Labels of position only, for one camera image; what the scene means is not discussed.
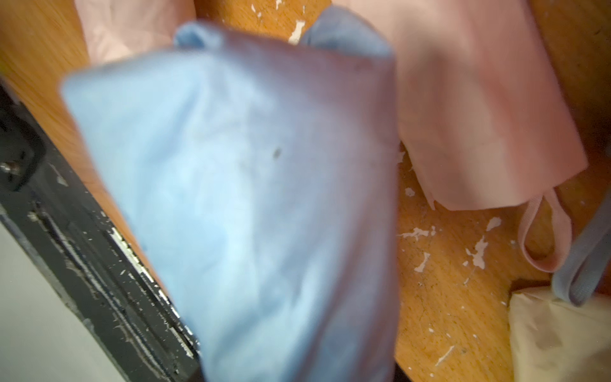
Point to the blue umbrella front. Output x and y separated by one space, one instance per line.
260 179

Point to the blue umbrella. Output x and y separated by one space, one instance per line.
260 179
576 281

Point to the pink umbrella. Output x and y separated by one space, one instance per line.
481 112
118 29

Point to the blue umbrella back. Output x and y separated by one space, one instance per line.
576 281

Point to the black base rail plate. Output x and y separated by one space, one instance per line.
94 271

